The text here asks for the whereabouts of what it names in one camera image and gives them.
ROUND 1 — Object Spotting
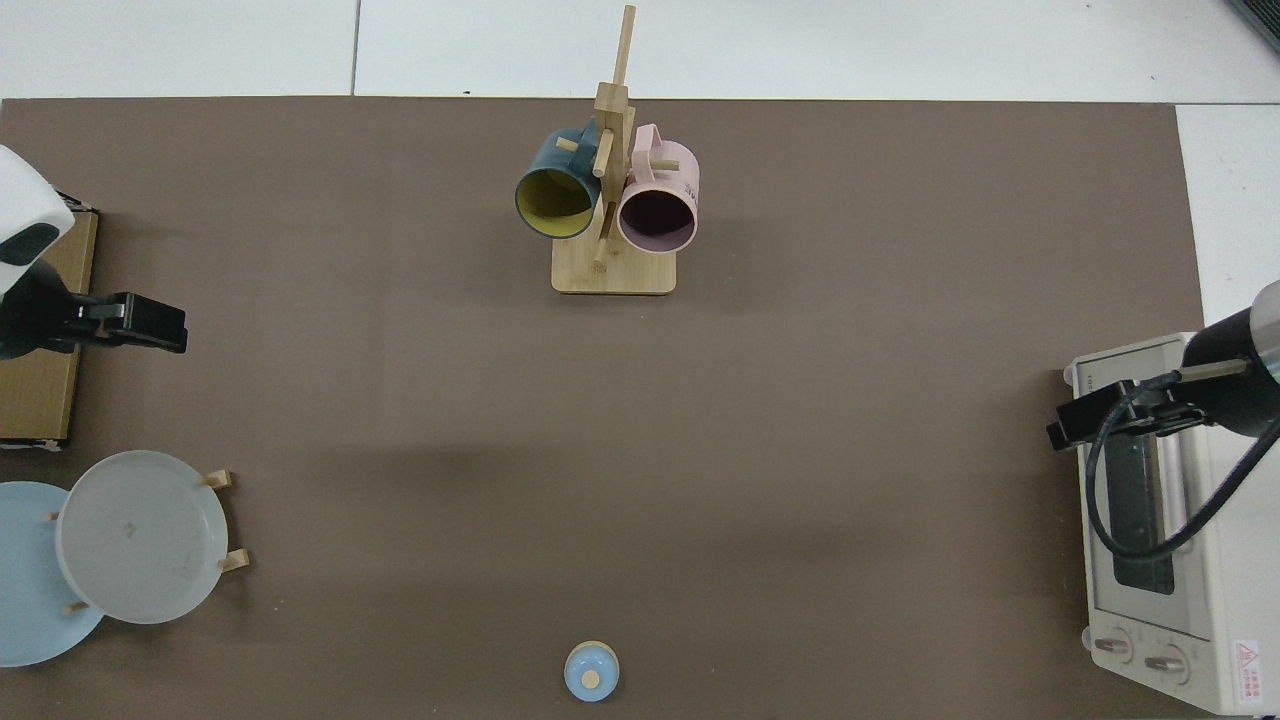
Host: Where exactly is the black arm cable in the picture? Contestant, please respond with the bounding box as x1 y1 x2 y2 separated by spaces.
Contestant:
1085 365 1280 558

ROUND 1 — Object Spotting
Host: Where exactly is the dark blue cup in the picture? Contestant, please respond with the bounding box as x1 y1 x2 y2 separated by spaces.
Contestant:
514 118 613 239

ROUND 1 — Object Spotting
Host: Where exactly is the wooden plate rack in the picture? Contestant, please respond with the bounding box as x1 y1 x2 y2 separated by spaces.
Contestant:
48 468 251 613

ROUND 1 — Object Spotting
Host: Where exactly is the wooden cup stand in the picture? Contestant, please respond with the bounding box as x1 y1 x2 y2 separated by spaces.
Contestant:
551 5 678 296

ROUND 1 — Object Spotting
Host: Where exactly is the wire basket with wooden floor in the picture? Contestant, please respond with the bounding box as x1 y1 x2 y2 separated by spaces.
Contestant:
0 190 101 453

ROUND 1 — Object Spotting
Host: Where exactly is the brown table cloth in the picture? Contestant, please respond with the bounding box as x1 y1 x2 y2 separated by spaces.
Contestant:
0 96 1206 720

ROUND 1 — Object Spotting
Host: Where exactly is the pale toaster oven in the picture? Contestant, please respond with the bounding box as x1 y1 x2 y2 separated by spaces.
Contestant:
1062 333 1280 716

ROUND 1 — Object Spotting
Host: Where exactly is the small blue round bell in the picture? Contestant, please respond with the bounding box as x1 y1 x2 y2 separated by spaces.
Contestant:
564 641 620 702

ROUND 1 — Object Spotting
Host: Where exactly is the grey plate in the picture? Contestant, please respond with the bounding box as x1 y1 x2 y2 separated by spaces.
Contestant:
55 450 229 626

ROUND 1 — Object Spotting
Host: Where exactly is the light blue plate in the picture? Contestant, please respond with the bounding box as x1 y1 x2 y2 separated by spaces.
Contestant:
0 481 106 668

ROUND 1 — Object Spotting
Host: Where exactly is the pink cup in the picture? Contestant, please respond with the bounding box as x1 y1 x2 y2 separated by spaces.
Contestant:
616 124 699 254

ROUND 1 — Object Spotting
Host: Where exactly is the dark grey striped device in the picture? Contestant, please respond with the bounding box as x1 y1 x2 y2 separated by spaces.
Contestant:
1225 0 1280 53

